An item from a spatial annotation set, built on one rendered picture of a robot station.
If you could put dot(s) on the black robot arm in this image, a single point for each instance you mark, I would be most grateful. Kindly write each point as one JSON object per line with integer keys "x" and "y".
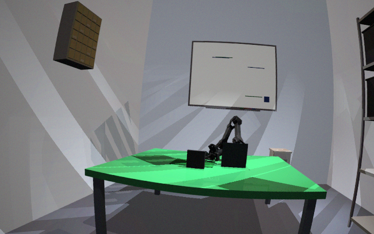
{"x": 237, "y": 139}

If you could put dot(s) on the black cooling fan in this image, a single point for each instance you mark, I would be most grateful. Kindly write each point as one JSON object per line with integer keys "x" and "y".
{"x": 196, "y": 159}

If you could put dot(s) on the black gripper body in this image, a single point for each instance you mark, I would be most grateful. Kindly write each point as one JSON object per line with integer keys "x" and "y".
{"x": 215, "y": 155}

